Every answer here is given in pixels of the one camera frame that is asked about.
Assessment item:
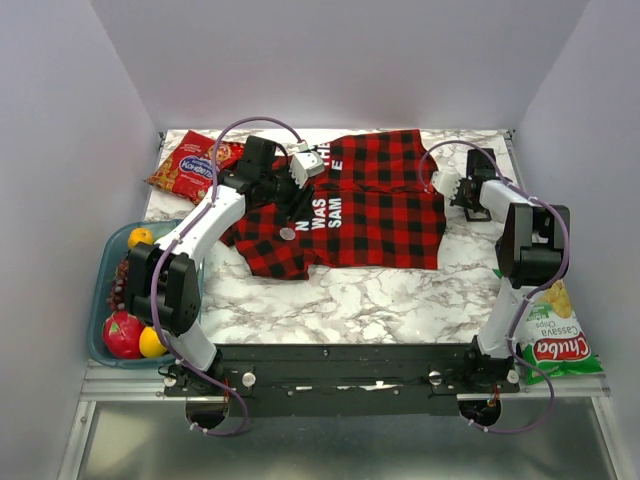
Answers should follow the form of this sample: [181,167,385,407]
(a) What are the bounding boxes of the red dragon fruit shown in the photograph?
[102,311,144,360]

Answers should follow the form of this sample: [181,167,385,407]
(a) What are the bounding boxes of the dark red grapes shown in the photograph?
[107,259,129,312]

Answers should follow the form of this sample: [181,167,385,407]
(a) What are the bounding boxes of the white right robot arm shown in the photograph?
[450,148,570,359]

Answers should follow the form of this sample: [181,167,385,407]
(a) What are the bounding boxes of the black wire stand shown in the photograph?
[463,206,492,222]

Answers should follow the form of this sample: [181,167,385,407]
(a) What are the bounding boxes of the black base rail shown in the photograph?
[163,342,522,417]

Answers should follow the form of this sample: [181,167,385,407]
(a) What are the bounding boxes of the yellow lemon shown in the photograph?
[138,326,167,358]

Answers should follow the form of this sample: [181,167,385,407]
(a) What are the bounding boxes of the red black plaid shirt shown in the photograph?
[221,129,446,280]

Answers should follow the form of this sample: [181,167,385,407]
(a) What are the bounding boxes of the green chips bag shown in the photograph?
[492,267,605,386]

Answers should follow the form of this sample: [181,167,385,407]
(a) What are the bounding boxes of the orange mandarin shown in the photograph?
[127,227,154,249]

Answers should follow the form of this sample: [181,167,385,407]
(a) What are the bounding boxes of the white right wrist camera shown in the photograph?
[430,170,465,200]

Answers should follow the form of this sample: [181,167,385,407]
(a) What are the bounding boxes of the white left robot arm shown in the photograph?
[125,136,324,395]

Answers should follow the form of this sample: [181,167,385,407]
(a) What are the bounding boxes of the red candy bag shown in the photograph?
[145,130,216,205]

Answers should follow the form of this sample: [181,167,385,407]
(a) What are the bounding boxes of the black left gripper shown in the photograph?
[260,163,316,223]

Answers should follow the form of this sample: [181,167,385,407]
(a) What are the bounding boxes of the clear round sticker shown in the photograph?
[279,227,296,241]

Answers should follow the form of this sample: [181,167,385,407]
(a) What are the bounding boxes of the teal plastic fruit tray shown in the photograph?
[87,219,181,370]

